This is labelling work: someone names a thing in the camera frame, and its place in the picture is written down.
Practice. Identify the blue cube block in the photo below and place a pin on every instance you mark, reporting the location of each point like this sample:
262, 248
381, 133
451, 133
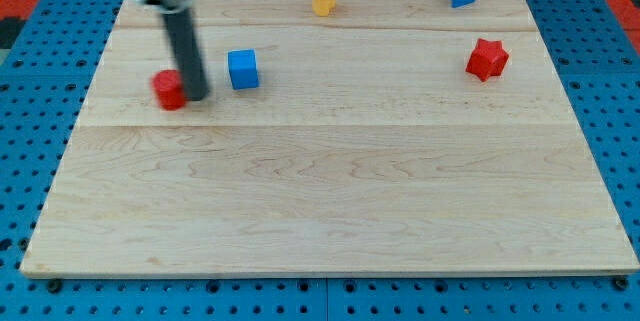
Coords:
242, 68

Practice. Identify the wooden board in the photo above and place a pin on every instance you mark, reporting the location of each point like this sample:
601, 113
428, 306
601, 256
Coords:
366, 150

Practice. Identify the red star block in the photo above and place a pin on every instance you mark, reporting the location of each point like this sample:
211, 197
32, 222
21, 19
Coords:
488, 59

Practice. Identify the red cylinder block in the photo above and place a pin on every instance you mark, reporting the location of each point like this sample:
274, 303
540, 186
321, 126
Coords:
168, 89

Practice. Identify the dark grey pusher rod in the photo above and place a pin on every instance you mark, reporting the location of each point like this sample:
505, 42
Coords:
186, 53

